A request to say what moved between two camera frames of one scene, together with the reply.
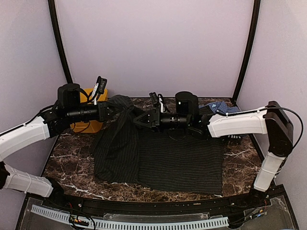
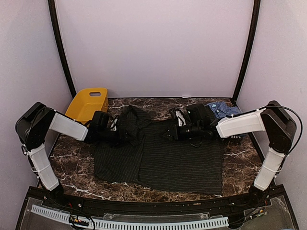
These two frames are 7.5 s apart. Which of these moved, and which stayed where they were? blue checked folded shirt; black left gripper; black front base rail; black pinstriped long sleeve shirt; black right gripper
Moved: black left gripper; black right gripper
Stayed: black pinstriped long sleeve shirt; black front base rail; blue checked folded shirt
